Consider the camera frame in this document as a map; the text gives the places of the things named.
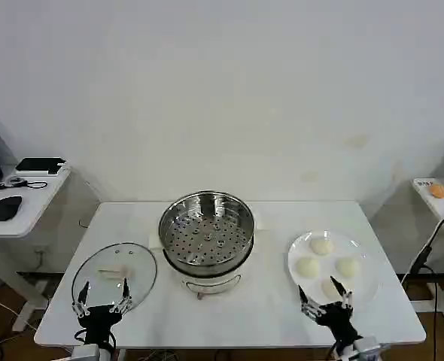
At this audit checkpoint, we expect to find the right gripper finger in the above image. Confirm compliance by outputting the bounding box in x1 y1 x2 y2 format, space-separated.
330 275 355 311
297 284 324 321

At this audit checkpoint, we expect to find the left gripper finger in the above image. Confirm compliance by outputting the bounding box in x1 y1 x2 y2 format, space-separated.
71 279 92 319
108 278 133 314

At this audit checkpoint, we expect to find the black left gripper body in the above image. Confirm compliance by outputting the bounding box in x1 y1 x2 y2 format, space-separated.
79 304 124 345

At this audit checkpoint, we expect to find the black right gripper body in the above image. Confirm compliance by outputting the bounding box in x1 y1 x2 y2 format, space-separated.
313 300 360 349

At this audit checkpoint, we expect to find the white steamed bun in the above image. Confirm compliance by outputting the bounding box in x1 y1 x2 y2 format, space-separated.
296 256 321 280
321 277 345 300
335 256 361 280
310 237 334 257

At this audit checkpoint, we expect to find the round white plate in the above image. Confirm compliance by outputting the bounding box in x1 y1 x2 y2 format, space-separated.
287 229 382 312

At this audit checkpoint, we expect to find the round glass lid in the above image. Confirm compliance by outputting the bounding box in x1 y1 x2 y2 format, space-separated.
71 242 159 315

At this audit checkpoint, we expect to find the white electric cooker base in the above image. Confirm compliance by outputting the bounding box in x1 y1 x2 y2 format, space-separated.
148 220 263 301

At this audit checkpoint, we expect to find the perforated steel steamer basket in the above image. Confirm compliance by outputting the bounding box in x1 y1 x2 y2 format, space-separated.
158 190 256 270

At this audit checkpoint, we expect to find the black computer mouse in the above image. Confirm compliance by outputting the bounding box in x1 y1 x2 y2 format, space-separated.
0 195 23 222

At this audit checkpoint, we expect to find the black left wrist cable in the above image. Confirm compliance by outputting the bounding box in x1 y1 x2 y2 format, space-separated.
74 326 117 354

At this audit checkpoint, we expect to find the white floor cable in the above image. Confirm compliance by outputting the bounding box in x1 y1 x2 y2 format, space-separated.
0 288 33 329

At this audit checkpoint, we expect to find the black cable with plug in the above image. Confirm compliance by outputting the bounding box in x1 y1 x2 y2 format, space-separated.
400 209 444 361

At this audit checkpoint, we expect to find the black lanyard with round tag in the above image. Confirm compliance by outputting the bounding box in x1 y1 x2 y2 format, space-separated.
0 174 48 190

